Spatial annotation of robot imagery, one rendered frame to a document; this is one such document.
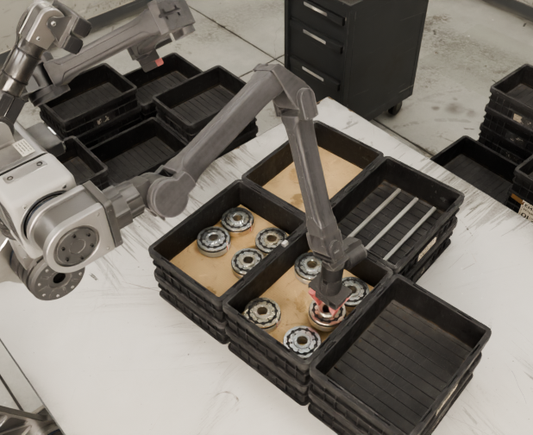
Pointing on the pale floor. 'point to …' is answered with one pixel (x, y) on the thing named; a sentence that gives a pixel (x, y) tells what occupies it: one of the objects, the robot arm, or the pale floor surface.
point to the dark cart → (356, 50)
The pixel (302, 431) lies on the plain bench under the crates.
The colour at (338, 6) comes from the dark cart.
